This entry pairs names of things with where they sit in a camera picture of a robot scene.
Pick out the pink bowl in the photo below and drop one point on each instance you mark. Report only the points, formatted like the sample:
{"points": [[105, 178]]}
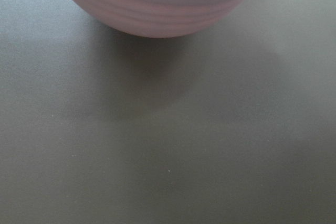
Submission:
{"points": [[158, 18]]}

